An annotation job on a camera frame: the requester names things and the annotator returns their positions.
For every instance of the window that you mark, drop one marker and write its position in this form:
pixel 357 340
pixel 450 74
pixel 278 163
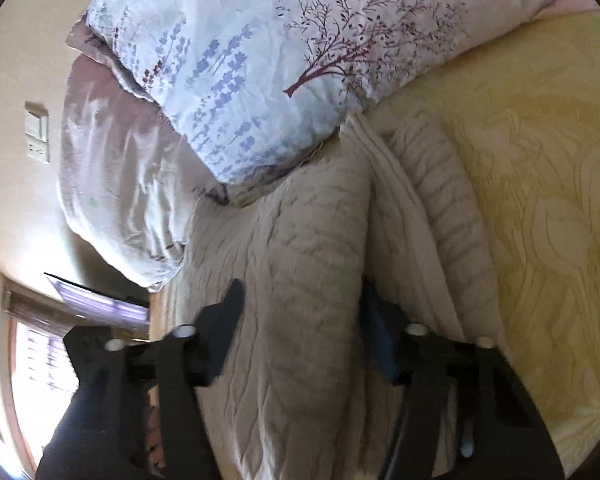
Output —
pixel 35 385

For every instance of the tree print pillow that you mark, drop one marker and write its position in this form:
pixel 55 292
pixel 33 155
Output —
pixel 260 60

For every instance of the pink satin floral pillow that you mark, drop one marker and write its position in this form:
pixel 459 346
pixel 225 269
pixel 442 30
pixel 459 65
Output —
pixel 120 170

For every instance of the white wall switch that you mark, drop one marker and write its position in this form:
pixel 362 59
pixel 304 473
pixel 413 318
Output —
pixel 37 132

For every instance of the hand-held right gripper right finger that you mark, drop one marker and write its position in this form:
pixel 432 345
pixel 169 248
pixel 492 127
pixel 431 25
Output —
pixel 382 342

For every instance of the yellow orange patterned bed sheet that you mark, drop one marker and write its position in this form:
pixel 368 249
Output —
pixel 545 185

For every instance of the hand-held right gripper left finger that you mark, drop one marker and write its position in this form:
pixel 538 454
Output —
pixel 215 340

